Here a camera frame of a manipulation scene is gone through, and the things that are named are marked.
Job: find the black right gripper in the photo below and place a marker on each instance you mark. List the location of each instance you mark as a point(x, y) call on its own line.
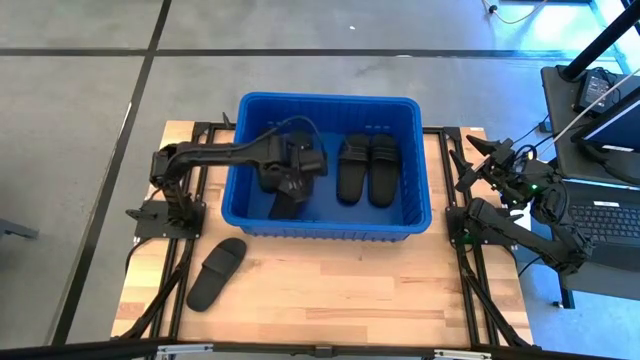
point(510, 172)

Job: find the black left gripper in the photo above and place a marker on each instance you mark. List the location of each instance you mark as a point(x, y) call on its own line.
point(295, 157)

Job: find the black slide sandal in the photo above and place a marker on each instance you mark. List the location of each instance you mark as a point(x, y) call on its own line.
point(384, 172)
point(352, 170)
point(284, 209)
point(267, 182)
point(215, 275)

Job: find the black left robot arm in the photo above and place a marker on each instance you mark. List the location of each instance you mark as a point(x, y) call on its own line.
point(215, 150)

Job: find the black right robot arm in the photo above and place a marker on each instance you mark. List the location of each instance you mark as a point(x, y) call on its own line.
point(520, 237)

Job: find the blue plastic bin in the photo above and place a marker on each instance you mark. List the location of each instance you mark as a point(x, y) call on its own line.
point(330, 220)

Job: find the black desk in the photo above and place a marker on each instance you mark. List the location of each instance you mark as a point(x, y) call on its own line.
point(620, 282)
point(557, 115)

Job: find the black power adapter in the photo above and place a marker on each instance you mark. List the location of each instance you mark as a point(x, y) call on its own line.
point(592, 90)

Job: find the black tilted monitor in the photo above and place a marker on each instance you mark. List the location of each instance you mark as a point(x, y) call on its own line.
point(620, 130)

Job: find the black laptop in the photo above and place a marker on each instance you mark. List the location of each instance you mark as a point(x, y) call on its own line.
point(615, 225)

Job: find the black rig pillar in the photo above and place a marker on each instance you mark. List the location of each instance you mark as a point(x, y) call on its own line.
point(600, 44)

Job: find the grey metal foot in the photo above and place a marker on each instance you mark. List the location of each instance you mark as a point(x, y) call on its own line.
point(17, 230)

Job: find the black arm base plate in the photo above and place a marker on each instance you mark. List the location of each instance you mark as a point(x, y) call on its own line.
point(455, 222)
point(150, 222)

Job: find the black aluminium extrusion frame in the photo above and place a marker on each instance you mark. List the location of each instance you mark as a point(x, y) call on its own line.
point(172, 280)

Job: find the silver metal bracket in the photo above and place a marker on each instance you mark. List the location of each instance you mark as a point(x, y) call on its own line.
point(462, 355)
point(185, 349)

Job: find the black rig rail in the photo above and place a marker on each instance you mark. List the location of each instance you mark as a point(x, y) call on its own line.
point(75, 350)

